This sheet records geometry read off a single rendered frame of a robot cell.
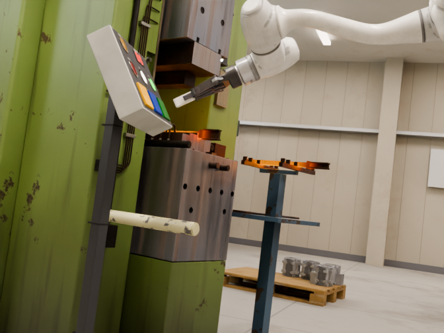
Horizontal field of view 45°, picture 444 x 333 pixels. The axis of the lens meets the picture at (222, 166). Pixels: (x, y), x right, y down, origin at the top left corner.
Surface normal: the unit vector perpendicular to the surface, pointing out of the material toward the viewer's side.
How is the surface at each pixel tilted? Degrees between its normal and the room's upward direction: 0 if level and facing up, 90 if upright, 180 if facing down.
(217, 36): 90
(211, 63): 90
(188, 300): 90
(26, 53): 90
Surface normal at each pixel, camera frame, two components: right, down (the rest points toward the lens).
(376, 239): -0.34, -0.11
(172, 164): -0.56, -0.13
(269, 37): 0.10, 0.81
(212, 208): 0.82, 0.06
